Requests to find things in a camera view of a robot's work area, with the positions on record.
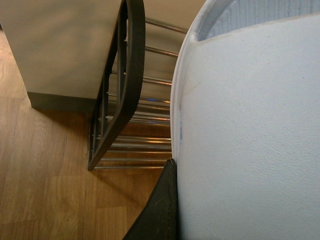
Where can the black metal shoe rack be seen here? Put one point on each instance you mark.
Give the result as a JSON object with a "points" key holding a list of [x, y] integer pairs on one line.
{"points": [[119, 100]]}

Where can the light blue slipper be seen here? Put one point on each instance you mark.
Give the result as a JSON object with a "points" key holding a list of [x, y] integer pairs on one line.
{"points": [[245, 122]]}

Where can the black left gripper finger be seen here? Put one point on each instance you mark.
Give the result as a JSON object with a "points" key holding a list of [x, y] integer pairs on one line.
{"points": [[158, 219]]}

